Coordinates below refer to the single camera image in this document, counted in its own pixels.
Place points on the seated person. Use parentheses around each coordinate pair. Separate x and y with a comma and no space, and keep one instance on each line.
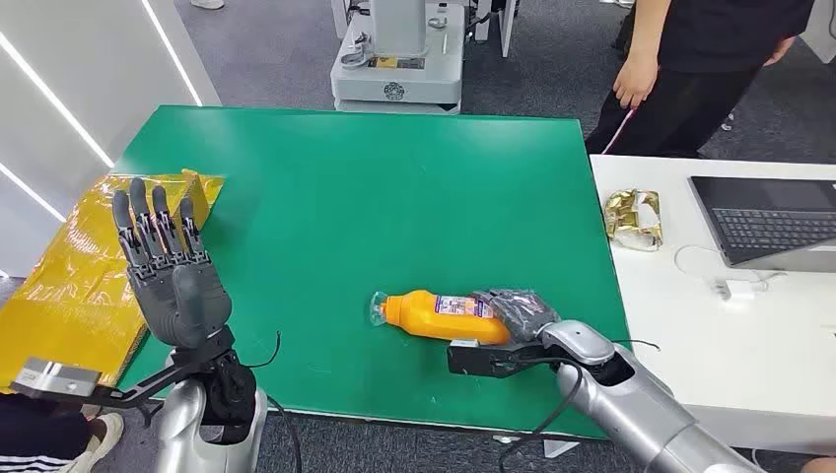
(39,437)

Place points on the person's right hand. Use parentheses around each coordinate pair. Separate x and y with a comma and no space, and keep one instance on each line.
(633,81)

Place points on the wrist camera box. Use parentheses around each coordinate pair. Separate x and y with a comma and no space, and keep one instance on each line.
(55,378)
(477,360)

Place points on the person's left hand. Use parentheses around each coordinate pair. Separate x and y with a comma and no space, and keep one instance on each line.
(780,51)

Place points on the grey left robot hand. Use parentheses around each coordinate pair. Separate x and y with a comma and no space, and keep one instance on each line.
(176,300)

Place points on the crumpled gold foil wrapper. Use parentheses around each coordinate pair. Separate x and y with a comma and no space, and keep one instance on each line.
(630,219)

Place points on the dark grey laptop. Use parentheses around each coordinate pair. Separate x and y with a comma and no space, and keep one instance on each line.
(764,222)

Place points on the orange plastic bottle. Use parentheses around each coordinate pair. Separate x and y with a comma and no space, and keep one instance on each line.
(424,320)

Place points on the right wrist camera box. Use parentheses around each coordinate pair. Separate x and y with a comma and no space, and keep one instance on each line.
(477,360)

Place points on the yellow film-wrapped cardboard box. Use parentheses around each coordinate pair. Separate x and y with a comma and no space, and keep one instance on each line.
(72,287)

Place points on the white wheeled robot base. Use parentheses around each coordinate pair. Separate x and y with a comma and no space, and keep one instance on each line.
(398,78)

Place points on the white power adapter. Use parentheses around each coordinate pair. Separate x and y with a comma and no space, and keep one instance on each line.
(737,289)

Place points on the person's hand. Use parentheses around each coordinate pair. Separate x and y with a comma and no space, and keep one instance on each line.
(633,81)
(780,51)

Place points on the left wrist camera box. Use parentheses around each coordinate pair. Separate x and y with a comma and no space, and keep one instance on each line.
(55,378)

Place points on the standing person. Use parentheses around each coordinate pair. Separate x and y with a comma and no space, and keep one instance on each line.
(692,98)

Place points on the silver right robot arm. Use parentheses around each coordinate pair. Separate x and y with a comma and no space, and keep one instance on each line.
(633,411)

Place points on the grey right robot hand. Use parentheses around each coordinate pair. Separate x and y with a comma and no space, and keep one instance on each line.
(522,313)

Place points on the white shoe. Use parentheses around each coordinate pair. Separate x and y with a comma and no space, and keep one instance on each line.
(208,3)

